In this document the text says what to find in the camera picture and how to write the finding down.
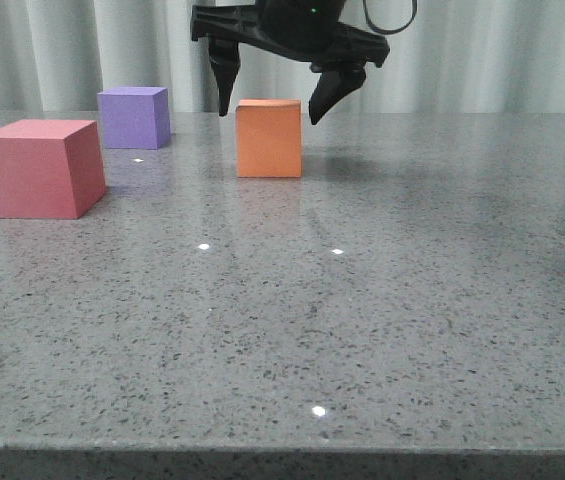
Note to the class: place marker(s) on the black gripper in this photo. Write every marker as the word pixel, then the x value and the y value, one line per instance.
pixel 304 31

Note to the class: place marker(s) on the orange foam cube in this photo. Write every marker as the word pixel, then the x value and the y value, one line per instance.
pixel 269 138

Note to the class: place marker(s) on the purple foam cube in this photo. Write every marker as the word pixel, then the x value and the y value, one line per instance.
pixel 135 117

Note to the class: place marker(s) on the pale green curtain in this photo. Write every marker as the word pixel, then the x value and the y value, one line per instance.
pixel 446 56

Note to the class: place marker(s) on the red foam cube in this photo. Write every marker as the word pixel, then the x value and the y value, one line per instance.
pixel 50 168

